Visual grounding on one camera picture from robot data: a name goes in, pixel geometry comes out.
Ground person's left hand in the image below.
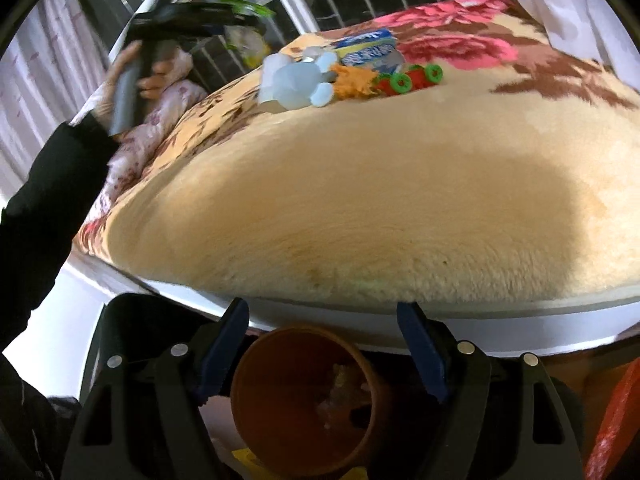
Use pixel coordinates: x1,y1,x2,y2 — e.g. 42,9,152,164
97,40,194,128

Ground pale blue plush toy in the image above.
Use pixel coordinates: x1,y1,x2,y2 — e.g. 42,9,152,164
260,52,323,113

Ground white bed frame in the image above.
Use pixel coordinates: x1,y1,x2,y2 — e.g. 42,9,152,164
65,255,640,356

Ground green and white snack packet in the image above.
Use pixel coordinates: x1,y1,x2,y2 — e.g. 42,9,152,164
217,0,278,68

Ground red plastic bag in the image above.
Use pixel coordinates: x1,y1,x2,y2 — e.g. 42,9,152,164
585,360,640,480

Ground blue snack packet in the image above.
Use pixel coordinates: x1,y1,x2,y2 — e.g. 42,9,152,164
330,29,406,76

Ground white sheer curtain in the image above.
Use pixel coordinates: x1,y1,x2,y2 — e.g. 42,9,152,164
0,0,126,201
497,0,626,76

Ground orange toy piece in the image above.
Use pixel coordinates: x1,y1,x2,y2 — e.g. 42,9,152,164
331,65,378,101

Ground yellow paper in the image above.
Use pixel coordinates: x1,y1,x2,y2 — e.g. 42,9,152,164
232,447,271,476

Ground yellow floral plush blanket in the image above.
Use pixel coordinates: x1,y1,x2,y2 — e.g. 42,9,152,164
75,0,640,311

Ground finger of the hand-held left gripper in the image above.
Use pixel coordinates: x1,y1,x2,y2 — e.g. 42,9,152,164
220,3,263,28

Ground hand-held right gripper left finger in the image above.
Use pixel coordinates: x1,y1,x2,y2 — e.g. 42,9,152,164
60,297,251,480

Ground orange plastic bin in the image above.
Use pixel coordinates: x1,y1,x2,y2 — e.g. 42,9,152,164
230,327,396,478

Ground red toy car green wheels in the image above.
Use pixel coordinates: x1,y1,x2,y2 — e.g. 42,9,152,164
375,63,444,97

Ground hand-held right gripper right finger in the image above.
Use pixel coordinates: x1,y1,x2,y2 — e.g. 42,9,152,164
396,301,586,480

